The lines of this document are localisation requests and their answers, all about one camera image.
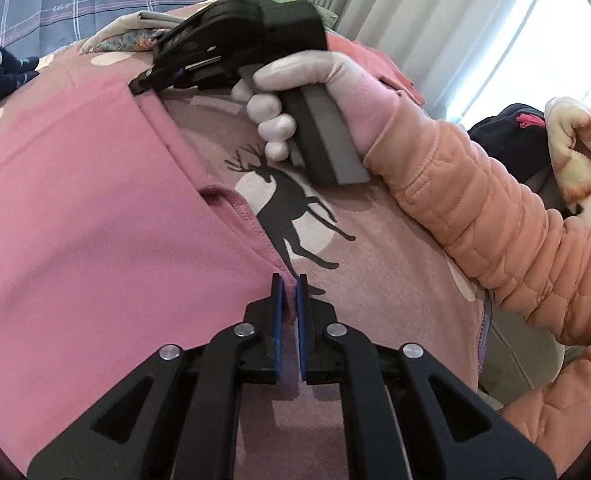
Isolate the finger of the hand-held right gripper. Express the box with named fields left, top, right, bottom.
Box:
left=130, top=64, right=197, bottom=97

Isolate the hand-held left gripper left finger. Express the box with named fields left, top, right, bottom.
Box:
left=26, top=273, right=289, bottom=480

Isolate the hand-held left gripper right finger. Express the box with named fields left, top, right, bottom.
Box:
left=295, top=273, right=559, bottom=480

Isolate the pink t-shirt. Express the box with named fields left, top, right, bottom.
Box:
left=0, top=82, right=346, bottom=480

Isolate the person's right hand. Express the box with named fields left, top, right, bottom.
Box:
left=232, top=52, right=401, bottom=163

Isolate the floral folded garment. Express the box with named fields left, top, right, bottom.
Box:
left=82, top=27, right=176, bottom=56

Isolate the pink polka dot bed sheet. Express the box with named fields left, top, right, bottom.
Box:
left=0, top=5, right=491, bottom=480

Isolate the pale pleated curtain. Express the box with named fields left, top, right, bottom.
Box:
left=270, top=0, right=591, bottom=126

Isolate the dark garment with pink trim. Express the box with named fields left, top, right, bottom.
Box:
left=468, top=104, right=551, bottom=182

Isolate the peach quilted jacket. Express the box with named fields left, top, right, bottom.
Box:
left=495, top=342, right=591, bottom=466

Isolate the cream plush blanket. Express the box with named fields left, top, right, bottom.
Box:
left=544, top=95, right=591, bottom=222

